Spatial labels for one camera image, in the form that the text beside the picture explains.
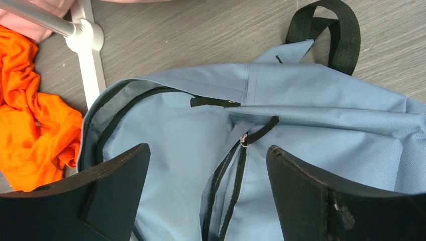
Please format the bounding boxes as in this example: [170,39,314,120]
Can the pink shorts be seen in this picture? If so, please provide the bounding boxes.
[0,0,174,44]

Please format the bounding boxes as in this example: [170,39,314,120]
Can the light blue backpack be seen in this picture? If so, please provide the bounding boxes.
[77,1,425,240]

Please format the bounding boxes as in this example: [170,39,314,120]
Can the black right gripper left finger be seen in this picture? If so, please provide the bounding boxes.
[1,144,150,240]

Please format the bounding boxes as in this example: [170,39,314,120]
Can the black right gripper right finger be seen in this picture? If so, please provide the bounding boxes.
[266,145,425,240]

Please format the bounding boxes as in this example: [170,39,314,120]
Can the orange shirt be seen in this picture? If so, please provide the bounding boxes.
[1,27,83,192]

